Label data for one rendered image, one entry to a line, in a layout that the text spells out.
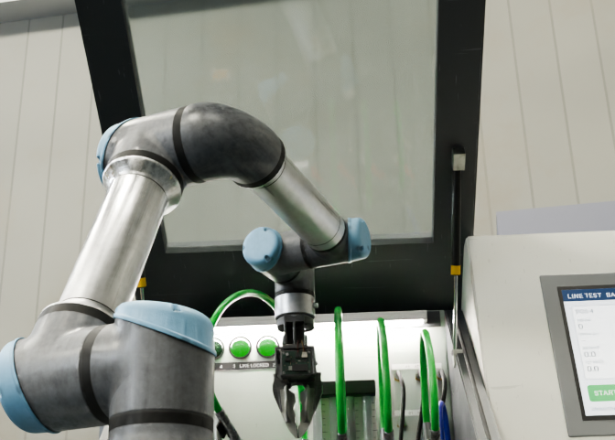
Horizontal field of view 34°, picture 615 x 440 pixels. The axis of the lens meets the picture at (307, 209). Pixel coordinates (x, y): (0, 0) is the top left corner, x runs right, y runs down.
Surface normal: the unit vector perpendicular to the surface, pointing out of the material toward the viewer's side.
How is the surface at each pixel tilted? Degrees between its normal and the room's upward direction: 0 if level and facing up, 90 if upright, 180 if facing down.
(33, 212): 90
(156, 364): 90
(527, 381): 76
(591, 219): 90
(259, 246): 90
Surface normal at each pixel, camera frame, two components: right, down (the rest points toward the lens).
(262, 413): -0.05, -0.40
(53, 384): -0.37, -0.03
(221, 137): 0.28, -0.04
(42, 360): -0.40, -0.51
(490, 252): -0.06, -0.61
